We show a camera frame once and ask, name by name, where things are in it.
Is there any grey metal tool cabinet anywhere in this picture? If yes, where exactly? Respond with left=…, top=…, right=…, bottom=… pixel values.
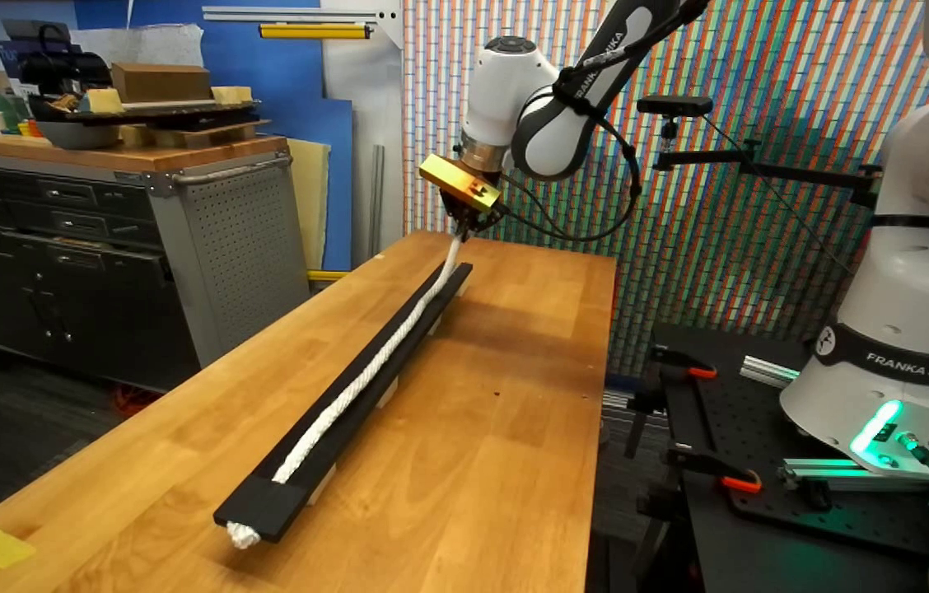
left=0, top=138, right=310, bottom=391

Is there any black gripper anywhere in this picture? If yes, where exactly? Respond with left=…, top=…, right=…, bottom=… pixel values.
left=449, top=205, right=500, bottom=245

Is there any white rope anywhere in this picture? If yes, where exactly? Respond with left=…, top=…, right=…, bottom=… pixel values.
left=225, top=235, right=465, bottom=553

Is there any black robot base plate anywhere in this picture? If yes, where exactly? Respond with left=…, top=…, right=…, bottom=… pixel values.
left=657, top=327, right=929, bottom=593

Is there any orange black clamp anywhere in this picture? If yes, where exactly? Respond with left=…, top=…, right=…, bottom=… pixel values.
left=668, top=441, right=764, bottom=497
left=650, top=342, right=718, bottom=383

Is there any blue foam board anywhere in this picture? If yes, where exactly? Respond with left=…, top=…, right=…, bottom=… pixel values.
left=72, top=0, right=355, bottom=272

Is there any long black channel rail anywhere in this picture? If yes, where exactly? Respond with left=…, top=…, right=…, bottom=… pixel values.
left=214, top=264, right=472, bottom=552

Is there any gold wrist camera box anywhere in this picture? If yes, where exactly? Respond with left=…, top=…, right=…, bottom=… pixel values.
left=420, top=154, right=500, bottom=211

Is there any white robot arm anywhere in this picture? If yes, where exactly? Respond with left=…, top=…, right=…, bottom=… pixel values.
left=461, top=0, right=929, bottom=479

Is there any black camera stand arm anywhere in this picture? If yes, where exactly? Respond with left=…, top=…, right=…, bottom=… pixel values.
left=636, top=95, right=881, bottom=208

